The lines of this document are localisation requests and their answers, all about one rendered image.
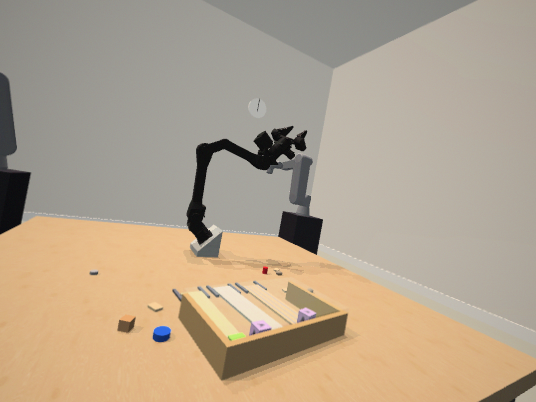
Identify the blue cylinder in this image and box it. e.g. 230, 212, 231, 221
153, 326, 171, 342

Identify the small orange-brown cube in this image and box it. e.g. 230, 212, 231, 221
117, 314, 136, 333

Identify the small beige flat tile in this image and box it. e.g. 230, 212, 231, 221
148, 302, 163, 312

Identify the open wooden tray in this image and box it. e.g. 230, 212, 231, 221
178, 277, 349, 381

